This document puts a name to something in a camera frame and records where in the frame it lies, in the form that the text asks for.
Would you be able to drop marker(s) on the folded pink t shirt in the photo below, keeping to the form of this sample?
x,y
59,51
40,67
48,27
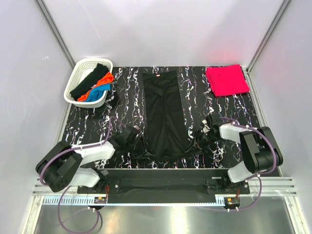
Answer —
x,y
227,81

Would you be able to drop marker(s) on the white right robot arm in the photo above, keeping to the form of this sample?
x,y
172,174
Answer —
x,y
260,152

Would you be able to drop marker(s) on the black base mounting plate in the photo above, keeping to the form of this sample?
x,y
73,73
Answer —
x,y
170,198

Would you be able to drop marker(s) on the left aluminium corner post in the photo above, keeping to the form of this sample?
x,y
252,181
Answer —
x,y
55,31

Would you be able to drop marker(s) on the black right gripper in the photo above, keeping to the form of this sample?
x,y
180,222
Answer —
x,y
196,145

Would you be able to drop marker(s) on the aluminium frame rail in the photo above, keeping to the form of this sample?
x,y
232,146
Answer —
x,y
270,186

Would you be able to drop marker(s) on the blue t shirt in basket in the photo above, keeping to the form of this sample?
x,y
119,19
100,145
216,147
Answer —
x,y
97,92

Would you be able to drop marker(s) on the aluminium corner post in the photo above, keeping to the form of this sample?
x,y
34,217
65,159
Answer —
x,y
55,31
270,31

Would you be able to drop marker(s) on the black t shirt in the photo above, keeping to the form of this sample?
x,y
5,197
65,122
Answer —
x,y
90,80
167,136

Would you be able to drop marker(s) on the right aluminium corner post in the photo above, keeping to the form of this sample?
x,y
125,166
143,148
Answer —
x,y
270,31

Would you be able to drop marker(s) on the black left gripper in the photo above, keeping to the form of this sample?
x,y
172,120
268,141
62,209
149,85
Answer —
x,y
142,149

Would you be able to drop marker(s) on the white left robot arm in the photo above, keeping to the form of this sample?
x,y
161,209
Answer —
x,y
64,165

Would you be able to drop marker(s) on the black t shirt in basket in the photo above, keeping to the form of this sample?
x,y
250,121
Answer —
x,y
90,80

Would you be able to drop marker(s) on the orange t shirt in basket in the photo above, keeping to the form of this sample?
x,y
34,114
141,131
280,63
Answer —
x,y
107,79

